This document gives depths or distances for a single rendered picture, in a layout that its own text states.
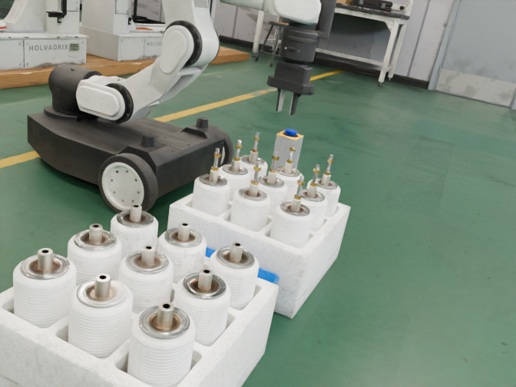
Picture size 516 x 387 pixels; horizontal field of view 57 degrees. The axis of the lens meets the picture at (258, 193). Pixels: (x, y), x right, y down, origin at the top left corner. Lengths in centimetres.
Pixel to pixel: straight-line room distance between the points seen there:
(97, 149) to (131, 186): 20
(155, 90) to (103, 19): 223
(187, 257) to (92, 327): 25
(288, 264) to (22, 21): 260
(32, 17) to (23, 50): 32
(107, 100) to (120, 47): 207
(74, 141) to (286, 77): 80
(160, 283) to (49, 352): 20
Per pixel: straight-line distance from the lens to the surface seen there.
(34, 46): 324
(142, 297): 87
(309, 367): 111
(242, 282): 91
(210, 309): 81
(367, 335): 126
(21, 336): 86
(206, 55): 161
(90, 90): 181
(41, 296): 85
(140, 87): 173
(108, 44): 386
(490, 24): 618
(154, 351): 73
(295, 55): 120
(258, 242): 117
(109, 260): 92
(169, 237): 96
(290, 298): 120
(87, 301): 79
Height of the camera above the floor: 72
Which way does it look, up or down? 23 degrees down
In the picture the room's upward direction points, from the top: 10 degrees clockwise
